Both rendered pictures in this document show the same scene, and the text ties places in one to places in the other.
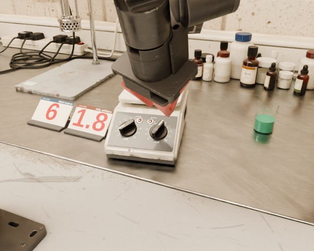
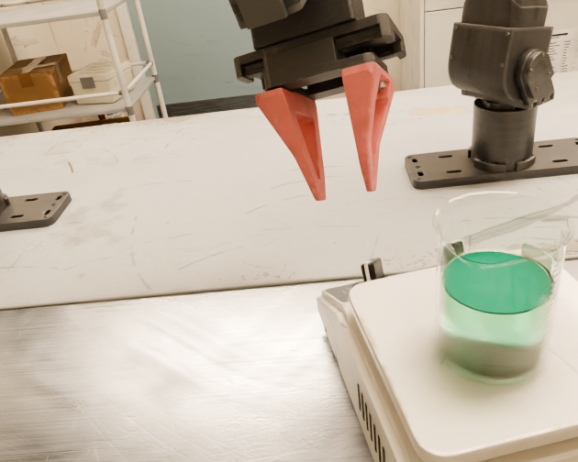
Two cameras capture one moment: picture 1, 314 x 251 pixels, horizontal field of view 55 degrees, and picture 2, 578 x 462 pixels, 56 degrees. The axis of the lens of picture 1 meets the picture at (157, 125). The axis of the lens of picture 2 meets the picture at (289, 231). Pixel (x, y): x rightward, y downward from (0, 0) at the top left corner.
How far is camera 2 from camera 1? 0.74 m
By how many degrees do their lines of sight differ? 118
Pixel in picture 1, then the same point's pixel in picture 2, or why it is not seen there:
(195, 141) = (309, 423)
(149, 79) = not seen: hidden behind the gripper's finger
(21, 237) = (427, 169)
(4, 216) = (475, 171)
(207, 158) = (259, 369)
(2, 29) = not seen: outside the picture
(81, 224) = (386, 204)
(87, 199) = (415, 225)
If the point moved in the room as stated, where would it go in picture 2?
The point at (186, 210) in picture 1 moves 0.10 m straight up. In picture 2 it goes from (263, 258) to (245, 159)
